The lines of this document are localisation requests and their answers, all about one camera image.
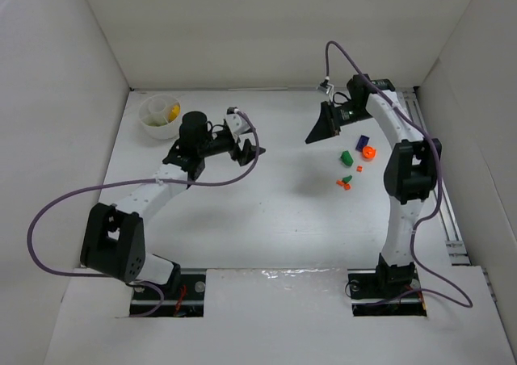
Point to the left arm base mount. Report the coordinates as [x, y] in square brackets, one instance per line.
[186, 302]

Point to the lime green lego brick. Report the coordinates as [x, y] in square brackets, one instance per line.
[152, 121]

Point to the small orange lego pieces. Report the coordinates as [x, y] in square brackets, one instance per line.
[345, 186]

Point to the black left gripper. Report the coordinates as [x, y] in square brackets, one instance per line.
[238, 150]

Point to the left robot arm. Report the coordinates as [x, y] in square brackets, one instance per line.
[114, 241]

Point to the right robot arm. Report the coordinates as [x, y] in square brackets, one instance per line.
[409, 178]

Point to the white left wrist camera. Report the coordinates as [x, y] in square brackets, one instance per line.
[236, 125]

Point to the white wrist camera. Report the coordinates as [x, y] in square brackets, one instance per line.
[236, 125]
[326, 87]

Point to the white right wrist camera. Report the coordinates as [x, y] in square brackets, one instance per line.
[326, 87]

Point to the white divided round container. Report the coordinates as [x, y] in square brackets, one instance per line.
[159, 105]

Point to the dark green lego brick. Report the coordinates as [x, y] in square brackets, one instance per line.
[346, 159]

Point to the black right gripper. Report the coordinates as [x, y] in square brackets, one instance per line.
[331, 119]

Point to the yellow lego block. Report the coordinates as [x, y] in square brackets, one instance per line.
[174, 112]

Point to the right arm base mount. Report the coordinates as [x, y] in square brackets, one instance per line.
[368, 299]

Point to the orange round lego piece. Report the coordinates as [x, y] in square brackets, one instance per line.
[368, 153]

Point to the metal rail right side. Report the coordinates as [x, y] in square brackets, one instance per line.
[438, 241]

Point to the dark blue lego plate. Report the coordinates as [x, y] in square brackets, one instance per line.
[361, 143]

